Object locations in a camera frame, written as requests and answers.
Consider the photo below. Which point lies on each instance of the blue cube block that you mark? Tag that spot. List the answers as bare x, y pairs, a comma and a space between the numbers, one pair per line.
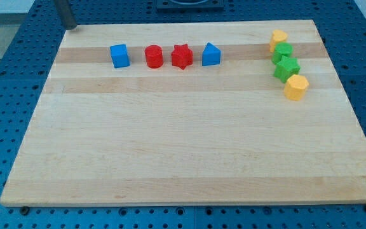
119, 56

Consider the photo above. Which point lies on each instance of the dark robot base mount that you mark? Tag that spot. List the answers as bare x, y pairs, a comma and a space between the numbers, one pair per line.
188, 5

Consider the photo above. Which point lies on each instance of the blue triangle block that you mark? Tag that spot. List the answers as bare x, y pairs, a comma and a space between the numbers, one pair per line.
211, 55

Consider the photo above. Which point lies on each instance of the red cylinder block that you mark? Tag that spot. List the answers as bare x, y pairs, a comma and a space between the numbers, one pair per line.
154, 56

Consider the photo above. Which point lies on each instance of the wooden board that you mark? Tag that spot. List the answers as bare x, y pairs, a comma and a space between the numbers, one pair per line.
206, 135

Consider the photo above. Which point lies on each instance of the yellow hexagon block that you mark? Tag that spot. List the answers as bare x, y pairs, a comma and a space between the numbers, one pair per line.
296, 87

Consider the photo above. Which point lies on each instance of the red star block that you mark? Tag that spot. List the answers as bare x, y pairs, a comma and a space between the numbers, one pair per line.
182, 56

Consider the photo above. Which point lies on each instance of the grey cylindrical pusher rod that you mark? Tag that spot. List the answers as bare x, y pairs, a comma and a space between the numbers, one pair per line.
65, 14

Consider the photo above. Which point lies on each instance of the green cylinder block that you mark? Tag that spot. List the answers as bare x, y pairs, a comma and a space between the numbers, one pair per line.
281, 50

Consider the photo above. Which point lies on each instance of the green star block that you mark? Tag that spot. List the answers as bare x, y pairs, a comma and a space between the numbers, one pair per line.
285, 68

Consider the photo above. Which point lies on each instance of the yellow heart block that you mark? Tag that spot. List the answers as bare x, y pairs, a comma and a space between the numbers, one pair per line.
278, 36

